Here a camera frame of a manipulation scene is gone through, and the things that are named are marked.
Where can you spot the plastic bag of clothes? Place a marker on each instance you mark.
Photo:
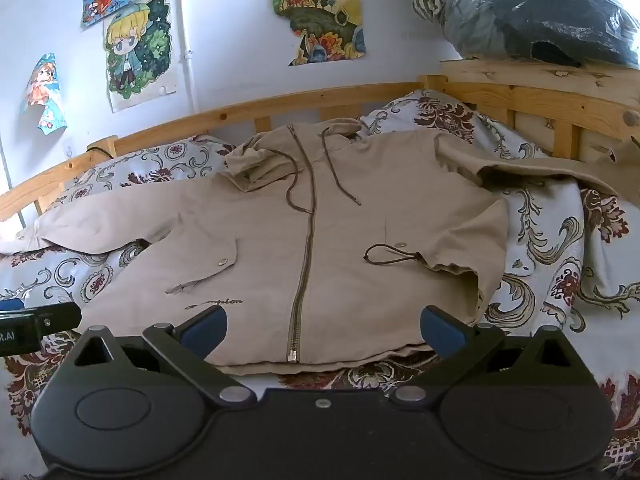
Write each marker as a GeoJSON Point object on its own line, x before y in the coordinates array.
{"type": "Point", "coordinates": [545, 10]}

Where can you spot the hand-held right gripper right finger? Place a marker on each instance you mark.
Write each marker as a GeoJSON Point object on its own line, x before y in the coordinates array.
{"type": "Point", "coordinates": [440, 332]}

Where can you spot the colourful cartoon poster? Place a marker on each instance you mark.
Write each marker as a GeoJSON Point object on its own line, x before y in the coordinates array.
{"type": "Point", "coordinates": [320, 10]}

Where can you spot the beige hooded zip jacket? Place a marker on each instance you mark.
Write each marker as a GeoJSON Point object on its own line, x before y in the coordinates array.
{"type": "Point", "coordinates": [325, 240]}

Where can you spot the blond cartoon character wall poster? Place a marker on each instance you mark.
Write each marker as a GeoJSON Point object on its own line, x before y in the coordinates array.
{"type": "Point", "coordinates": [135, 55]}

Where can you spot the small curled cartoon wall poster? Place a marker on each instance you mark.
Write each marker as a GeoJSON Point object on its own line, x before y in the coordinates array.
{"type": "Point", "coordinates": [44, 92]}

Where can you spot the floral printed blanket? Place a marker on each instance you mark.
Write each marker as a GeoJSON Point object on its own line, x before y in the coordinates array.
{"type": "Point", "coordinates": [550, 240]}

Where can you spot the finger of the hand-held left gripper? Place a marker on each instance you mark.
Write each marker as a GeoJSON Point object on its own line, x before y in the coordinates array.
{"type": "Point", "coordinates": [55, 317]}

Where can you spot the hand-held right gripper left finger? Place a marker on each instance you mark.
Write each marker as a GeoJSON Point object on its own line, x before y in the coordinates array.
{"type": "Point", "coordinates": [202, 332]}

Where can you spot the wooden bed frame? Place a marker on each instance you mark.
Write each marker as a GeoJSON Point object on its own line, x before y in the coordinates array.
{"type": "Point", "coordinates": [350, 97]}

